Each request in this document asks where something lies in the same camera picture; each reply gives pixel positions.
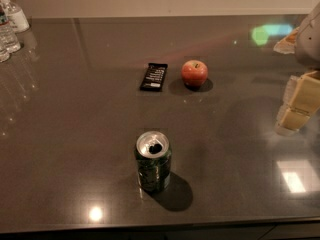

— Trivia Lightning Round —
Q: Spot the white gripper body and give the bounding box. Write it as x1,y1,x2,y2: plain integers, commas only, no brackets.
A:
295,2,320,68

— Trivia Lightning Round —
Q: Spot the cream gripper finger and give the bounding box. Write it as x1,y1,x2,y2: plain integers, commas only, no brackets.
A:
275,71,320,136
273,28,299,55

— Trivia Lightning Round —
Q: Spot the red apple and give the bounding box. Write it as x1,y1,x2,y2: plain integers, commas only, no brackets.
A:
181,60,208,87

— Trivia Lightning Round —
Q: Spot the green soda can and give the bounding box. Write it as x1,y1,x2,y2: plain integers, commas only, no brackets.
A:
134,131,172,193

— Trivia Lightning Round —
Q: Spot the black candy bar wrapper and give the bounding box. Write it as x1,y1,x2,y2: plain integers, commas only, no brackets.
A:
139,63,168,91

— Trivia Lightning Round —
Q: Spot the white sanitizer pump bottle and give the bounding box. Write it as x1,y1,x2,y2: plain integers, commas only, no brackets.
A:
0,0,30,33

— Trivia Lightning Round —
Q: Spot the clear plastic water bottle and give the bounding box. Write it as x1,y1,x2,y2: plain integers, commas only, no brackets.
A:
0,6,21,53

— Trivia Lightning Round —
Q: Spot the clear bottle at edge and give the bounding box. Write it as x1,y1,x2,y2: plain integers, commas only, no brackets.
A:
0,40,10,62

